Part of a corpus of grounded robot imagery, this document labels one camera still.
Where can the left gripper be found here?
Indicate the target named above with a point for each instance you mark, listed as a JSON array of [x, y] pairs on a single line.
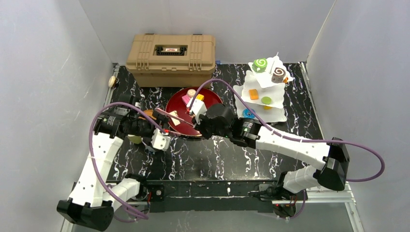
[[160, 118]]

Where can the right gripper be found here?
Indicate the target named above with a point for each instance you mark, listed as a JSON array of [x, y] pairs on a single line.
[[202, 122]]

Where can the pink handled metal tongs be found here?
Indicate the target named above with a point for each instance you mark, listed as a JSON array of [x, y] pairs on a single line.
[[167, 114]]

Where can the red round tray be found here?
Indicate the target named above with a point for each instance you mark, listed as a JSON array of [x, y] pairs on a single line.
[[176, 104]]

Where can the blue toy donut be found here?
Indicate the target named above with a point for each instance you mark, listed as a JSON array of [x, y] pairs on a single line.
[[246, 113]]

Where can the pink toy cake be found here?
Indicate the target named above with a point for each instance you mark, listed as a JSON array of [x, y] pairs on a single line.
[[186, 99]]

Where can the yellow toy cake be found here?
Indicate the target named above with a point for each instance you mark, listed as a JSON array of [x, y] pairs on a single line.
[[200, 97]]

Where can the yellow green mug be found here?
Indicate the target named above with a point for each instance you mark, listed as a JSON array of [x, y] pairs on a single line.
[[135, 139]]

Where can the orange toy cake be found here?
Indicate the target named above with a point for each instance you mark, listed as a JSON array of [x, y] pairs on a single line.
[[253, 94]]

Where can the green toy macaron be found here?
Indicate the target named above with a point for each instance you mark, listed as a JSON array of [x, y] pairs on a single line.
[[266, 100]]

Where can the white tiered cake stand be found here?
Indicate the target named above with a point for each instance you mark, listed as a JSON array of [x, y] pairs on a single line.
[[266, 88]]

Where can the tan plastic toolbox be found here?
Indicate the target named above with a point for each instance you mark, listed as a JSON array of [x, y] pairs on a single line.
[[157, 60]]

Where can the green swirl roll cake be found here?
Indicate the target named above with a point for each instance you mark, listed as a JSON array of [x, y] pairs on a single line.
[[259, 65]]

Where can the brown swirl roll cake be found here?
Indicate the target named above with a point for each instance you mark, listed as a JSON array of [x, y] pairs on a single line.
[[279, 75]]

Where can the wooden coaster stack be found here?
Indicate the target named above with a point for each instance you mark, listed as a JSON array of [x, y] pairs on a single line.
[[149, 112]]

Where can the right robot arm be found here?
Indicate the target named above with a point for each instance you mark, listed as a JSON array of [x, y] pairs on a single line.
[[327, 162]]

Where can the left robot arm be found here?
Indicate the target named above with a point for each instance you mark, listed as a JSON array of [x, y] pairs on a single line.
[[92, 203]]

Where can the white toy cake slice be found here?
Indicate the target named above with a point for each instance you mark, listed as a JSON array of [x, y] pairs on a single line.
[[174, 119]]

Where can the white round toy mochi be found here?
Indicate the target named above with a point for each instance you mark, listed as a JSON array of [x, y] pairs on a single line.
[[191, 93]]

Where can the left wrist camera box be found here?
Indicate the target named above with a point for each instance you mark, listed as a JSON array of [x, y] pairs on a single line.
[[160, 141]]

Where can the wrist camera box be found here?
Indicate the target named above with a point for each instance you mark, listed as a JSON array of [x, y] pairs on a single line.
[[160, 141], [196, 108]]

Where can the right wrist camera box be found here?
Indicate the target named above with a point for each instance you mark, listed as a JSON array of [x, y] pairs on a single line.
[[196, 108]]

